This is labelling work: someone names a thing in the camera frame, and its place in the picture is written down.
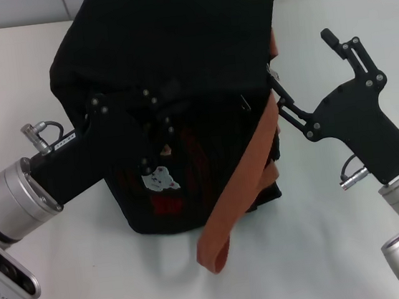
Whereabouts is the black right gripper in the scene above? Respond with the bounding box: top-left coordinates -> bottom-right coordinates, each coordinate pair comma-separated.
261,19 -> 399,198

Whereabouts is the black food bag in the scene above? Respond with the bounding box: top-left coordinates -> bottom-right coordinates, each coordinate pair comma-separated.
40,0 -> 307,291

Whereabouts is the gripper connector with cable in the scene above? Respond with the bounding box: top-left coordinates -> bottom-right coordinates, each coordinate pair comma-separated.
336,153 -> 371,191
19,116 -> 70,158

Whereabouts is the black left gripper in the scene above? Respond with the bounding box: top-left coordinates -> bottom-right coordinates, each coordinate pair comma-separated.
22,82 -> 198,209

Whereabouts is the right gripper connector with cable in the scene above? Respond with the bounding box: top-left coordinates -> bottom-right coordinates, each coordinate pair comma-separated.
336,153 -> 371,191

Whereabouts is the left gripper connector with cable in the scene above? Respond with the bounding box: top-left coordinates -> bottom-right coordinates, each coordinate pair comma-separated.
19,116 -> 70,158

